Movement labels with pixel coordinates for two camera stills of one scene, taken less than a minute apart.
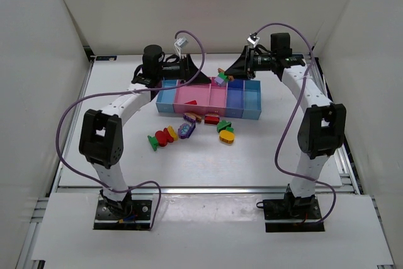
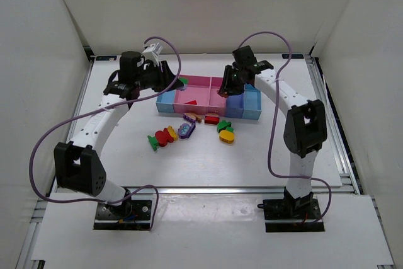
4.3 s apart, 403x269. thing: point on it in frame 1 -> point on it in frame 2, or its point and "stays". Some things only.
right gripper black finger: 242,69 -> 226,87
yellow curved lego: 172,132 stays
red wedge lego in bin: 191,102 stays
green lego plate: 153,142 stays
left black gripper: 187,68 -> 164,75
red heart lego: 163,137 stays
